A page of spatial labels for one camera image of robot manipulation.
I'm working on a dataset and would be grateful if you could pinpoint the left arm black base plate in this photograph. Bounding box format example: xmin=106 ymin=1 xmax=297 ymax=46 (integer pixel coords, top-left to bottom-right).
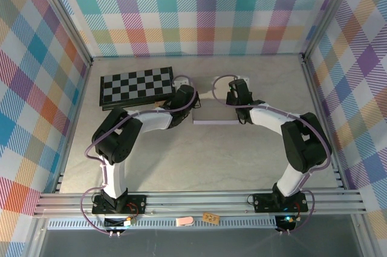
xmin=91 ymin=194 xmax=148 ymax=216

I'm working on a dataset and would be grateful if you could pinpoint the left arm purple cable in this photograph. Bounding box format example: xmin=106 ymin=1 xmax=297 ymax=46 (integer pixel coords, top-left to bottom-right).
xmin=80 ymin=73 xmax=200 ymax=236

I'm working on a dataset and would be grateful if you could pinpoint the right black connector board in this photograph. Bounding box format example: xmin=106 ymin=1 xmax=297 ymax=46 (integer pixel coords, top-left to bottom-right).
xmin=275 ymin=215 xmax=296 ymax=231

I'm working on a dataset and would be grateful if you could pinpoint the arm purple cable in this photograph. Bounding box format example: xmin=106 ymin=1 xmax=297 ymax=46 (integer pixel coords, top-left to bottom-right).
xmin=211 ymin=74 xmax=332 ymax=236
xmin=80 ymin=73 xmax=200 ymax=236

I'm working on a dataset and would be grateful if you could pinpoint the grey slotted cable duct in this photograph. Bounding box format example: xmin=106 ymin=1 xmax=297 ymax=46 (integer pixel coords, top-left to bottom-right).
xmin=48 ymin=216 xmax=278 ymax=230

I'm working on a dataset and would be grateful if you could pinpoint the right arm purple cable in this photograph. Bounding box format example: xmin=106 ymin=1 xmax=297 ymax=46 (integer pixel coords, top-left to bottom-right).
xmin=211 ymin=74 xmax=332 ymax=236

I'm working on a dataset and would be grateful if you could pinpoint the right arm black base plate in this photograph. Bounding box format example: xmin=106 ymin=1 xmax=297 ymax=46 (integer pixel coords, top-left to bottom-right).
xmin=252 ymin=192 xmax=309 ymax=213

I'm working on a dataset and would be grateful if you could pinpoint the small wooden tag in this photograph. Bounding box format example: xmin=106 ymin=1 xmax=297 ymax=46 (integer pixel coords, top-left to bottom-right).
xmin=201 ymin=212 xmax=219 ymax=225

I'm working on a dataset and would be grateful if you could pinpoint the black grey chessboard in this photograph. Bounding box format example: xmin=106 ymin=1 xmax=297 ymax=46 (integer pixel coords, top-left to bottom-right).
xmin=99 ymin=66 xmax=176 ymax=112

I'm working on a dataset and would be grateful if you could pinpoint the black connector board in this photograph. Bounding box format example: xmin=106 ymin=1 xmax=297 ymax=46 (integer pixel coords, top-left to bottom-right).
xmin=103 ymin=216 xmax=137 ymax=230
xmin=275 ymin=215 xmax=296 ymax=231

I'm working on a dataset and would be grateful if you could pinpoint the left black connector board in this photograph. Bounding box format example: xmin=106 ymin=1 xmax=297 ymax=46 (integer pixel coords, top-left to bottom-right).
xmin=103 ymin=216 xmax=137 ymax=230

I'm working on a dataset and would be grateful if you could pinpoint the aluminium corner post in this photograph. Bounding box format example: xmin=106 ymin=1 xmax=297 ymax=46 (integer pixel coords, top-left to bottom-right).
xmin=301 ymin=0 xmax=362 ymax=63
xmin=28 ymin=0 xmax=94 ymax=69

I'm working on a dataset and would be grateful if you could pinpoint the aluminium frame rail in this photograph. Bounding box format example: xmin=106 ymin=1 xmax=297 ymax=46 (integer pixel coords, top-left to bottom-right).
xmin=33 ymin=190 xmax=368 ymax=218

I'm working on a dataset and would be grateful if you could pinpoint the pink white eraser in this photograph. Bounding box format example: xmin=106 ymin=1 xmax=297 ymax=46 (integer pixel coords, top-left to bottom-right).
xmin=175 ymin=216 xmax=194 ymax=227

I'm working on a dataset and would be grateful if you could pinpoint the white paper box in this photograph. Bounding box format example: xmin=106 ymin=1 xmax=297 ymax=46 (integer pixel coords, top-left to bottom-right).
xmin=192 ymin=77 xmax=240 ymax=126

